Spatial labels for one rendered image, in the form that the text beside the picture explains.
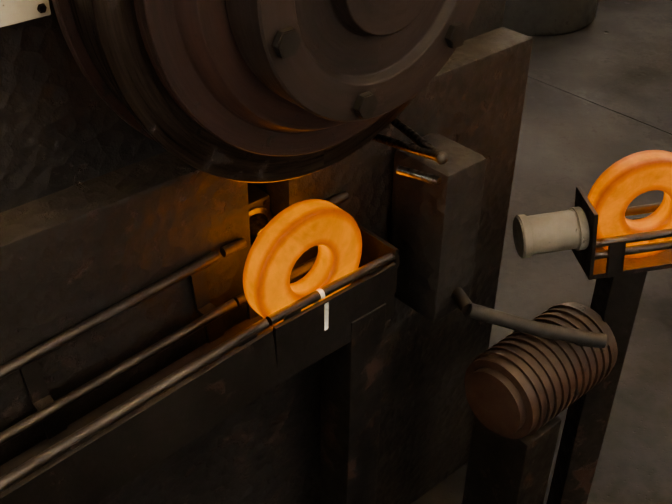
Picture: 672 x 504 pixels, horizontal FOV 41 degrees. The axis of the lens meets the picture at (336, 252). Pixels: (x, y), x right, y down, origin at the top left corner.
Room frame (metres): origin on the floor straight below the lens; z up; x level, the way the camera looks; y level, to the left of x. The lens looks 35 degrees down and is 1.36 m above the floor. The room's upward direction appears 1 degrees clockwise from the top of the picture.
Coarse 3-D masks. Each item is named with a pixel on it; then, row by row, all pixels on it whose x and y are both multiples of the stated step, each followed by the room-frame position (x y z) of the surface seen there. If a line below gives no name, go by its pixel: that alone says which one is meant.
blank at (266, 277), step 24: (288, 216) 0.84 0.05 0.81; (312, 216) 0.84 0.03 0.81; (336, 216) 0.86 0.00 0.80; (264, 240) 0.82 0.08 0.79; (288, 240) 0.82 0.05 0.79; (312, 240) 0.84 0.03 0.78; (336, 240) 0.86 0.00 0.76; (360, 240) 0.89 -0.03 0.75; (264, 264) 0.80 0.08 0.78; (288, 264) 0.82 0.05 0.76; (336, 264) 0.86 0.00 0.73; (264, 288) 0.80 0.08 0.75; (288, 288) 0.82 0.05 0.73; (312, 288) 0.85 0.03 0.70; (264, 312) 0.80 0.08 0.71
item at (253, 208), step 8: (248, 184) 0.97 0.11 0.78; (248, 192) 0.95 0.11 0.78; (256, 192) 0.95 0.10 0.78; (264, 192) 0.95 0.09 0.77; (248, 200) 0.93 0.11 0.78; (256, 200) 0.93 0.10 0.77; (264, 200) 0.94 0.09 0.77; (256, 208) 0.93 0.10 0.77; (264, 208) 0.93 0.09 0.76; (272, 216) 0.94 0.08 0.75
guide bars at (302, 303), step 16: (384, 256) 0.90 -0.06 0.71; (352, 272) 0.87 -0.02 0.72; (368, 272) 0.88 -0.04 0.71; (336, 288) 0.84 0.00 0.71; (304, 304) 0.81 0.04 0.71; (272, 320) 0.78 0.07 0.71; (240, 336) 0.75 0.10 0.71; (256, 336) 0.76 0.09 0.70; (208, 352) 0.73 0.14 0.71; (224, 352) 0.74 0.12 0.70; (192, 368) 0.71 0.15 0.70; (160, 384) 0.69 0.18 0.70; (128, 400) 0.66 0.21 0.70; (144, 400) 0.67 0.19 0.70; (112, 416) 0.64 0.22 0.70; (80, 432) 0.62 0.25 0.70; (96, 432) 0.63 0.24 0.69; (48, 448) 0.60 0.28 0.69; (64, 448) 0.61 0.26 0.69; (32, 464) 0.59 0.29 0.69; (0, 480) 0.57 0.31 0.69; (16, 480) 0.57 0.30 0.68
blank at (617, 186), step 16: (624, 160) 1.05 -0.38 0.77; (640, 160) 1.03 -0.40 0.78; (656, 160) 1.03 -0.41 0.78; (608, 176) 1.04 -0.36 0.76; (624, 176) 1.02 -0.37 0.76; (640, 176) 1.02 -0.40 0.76; (656, 176) 1.03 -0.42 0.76; (592, 192) 1.04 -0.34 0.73; (608, 192) 1.02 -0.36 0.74; (624, 192) 1.02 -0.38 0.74; (640, 192) 1.02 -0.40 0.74; (608, 208) 1.02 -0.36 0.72; (624, 208) 1.02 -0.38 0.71; (608, 224) 1.02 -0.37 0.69; (624, 224) 1.02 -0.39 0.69; (640, 224) 1.04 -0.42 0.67; (656, 224) 1.04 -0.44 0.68; (656, 240) 1.03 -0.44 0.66; (624, 256) 1.03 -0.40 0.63; (640, 256) 1.03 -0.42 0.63
